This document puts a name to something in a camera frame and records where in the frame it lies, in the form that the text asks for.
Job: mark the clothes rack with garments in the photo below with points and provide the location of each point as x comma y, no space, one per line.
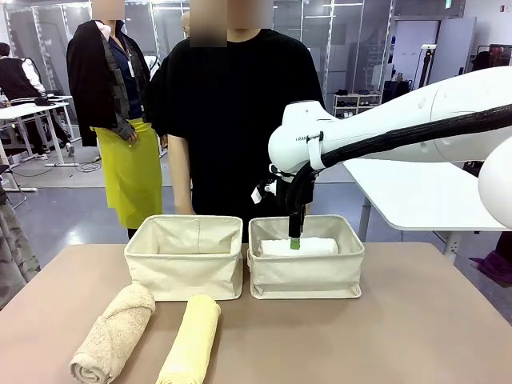
494,56

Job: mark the bystander hand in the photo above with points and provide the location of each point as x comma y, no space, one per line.
133,137

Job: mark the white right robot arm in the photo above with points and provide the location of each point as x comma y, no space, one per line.
360,116

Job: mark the white shoe rack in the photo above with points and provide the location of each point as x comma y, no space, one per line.
358,105

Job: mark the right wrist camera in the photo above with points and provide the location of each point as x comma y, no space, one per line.
264,191

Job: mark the grey patterned cloth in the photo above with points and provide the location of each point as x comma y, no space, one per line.
16,248

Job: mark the person in black t-shirt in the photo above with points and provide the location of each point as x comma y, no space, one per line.
240,120

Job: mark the white table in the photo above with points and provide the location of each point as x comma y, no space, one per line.
420,192

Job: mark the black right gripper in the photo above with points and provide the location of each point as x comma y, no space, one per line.
283,192

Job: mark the beige towel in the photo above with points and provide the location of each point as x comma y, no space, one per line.
114,332

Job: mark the yellow rolled towel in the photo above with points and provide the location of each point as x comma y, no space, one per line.
192,344

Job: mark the person in black vest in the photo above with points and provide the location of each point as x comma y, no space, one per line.
16,80

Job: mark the purple cloth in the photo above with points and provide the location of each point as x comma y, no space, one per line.
494,260

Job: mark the person in yellow apron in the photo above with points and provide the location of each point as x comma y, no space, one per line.
128,168

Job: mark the cream canvas basket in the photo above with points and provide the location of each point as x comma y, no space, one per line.
184,272
304,276

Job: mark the white desk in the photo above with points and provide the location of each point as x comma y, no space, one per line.
28,110

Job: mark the white towel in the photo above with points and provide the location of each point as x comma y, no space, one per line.
316,246

